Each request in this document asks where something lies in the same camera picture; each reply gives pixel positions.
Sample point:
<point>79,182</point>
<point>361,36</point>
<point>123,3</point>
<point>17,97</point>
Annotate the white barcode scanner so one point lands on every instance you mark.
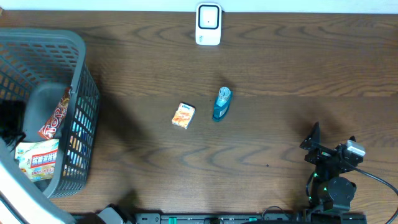
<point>208,24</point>

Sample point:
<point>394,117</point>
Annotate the orange tissue pack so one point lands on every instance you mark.
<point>183,115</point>

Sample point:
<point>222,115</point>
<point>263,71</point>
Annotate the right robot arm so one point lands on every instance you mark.
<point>330,194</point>

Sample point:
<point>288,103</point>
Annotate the blue mouthwash bottle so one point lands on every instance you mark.
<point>222,103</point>

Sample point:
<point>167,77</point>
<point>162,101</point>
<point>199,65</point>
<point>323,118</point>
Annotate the orange Top chocolate bar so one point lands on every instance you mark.
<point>50,128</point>

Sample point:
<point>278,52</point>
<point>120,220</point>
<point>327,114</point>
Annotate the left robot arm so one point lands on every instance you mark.
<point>23,200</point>

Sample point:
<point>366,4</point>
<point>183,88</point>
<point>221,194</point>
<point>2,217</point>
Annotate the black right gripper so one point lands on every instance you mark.
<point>313,141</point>

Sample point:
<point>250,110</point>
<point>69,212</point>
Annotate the grey plastic shopping basket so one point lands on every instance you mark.
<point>36,67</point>

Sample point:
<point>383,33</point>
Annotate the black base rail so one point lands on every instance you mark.
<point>272,217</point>

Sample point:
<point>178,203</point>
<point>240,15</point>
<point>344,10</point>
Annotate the white wet wipes pack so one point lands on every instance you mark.
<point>37,159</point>

